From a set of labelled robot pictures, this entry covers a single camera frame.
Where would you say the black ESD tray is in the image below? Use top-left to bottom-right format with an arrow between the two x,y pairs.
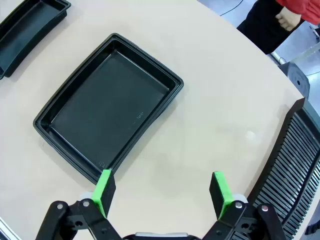
0,0 -> 72,81
32,32 -> 185,186

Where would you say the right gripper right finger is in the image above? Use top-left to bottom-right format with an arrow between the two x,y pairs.
199,171 -> 287,240

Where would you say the person's left forearm red sleeve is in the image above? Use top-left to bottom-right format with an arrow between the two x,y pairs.
276,0 -> 320,26

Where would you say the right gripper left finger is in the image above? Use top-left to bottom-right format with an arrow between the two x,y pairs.
34,169 -> 123,240

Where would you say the person in red jacket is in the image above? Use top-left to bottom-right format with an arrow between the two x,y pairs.
236,0 -> 307,55

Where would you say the person's left hand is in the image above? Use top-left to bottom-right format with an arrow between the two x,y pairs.
274,6 -> 305,33

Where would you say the black slotted board rack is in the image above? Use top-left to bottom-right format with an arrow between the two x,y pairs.
231,97 -> 320,240

